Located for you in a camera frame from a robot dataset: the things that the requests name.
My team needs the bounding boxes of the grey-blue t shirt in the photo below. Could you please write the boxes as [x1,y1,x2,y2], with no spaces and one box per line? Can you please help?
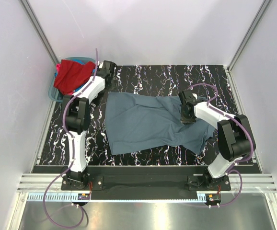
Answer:
[105,92,215,155]

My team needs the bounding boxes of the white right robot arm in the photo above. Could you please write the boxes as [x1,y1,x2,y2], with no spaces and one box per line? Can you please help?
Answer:
[179,89,256,190]

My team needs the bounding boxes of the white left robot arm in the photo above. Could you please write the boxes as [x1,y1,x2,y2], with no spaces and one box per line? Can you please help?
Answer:
[62,60,116,190]

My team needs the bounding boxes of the red t shirt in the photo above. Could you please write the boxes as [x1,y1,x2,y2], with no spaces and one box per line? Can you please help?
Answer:
[54,59,96,95]

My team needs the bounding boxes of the teal plastic laundry basket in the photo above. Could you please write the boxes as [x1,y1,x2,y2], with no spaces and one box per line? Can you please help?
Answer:
[48,57,96,103]

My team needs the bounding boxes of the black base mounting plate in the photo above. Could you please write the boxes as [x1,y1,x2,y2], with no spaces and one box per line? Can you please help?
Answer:
[61,174,231,192]

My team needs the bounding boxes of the aluminium frame post left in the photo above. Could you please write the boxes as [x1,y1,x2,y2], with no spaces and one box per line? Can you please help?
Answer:
[19,0,59,64]

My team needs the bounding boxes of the aluminium frame post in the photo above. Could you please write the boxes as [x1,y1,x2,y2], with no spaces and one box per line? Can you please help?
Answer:
[19,0,59,64]
[227,0,272,72]

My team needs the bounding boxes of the aluminium frame post right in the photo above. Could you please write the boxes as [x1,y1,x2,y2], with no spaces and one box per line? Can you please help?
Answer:
[227,0,272,72]

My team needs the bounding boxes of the aluminium front rail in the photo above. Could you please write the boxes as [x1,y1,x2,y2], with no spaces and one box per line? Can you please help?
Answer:
[18,173,277,193]

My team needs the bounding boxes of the white slotted cable duct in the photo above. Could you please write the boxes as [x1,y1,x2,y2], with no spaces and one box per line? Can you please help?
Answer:
[27,192,221,204]

